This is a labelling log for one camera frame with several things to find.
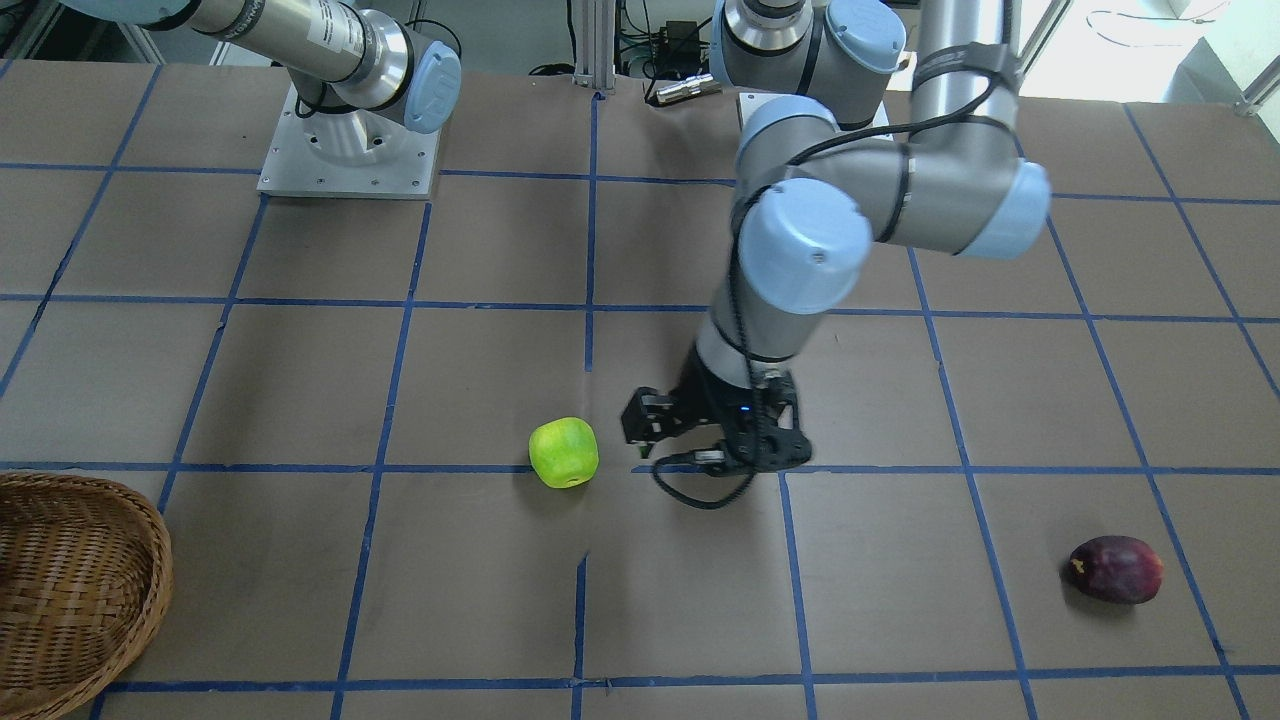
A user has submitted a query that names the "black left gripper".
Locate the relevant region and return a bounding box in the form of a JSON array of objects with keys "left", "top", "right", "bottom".
[{"left": 620, "top": 346, "right": 813, "bottom": 475}]

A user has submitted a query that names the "green apple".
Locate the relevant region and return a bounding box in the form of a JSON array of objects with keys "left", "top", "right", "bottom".
[{"left": 527, "top": 416, "right": 600, "bottom": 489}]

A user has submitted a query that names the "dark red apple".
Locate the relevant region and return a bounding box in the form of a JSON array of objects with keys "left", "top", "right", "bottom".
[{"left": 1062, "top": 536, "right": 1165, "bottom": 606}]

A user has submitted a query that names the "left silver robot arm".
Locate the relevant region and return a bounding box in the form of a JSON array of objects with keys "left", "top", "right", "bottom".
[{"left": 620, "top": 1, "right": 1051, "bottom": 477}]

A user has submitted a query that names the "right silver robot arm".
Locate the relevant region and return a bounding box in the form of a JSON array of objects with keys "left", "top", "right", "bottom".
[{"left": 67, "top": 1, "right": 462, "bottom": 138}]

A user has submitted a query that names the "woven wicker basket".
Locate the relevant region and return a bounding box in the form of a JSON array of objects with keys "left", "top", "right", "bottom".
[{"left": 1, "top": 471, "right": 174, "bottom": 719}]

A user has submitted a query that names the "aluminium frame post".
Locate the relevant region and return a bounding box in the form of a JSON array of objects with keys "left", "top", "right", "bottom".
[{"left": 568, "top": 1, "right": 617, "bottom": 95}]

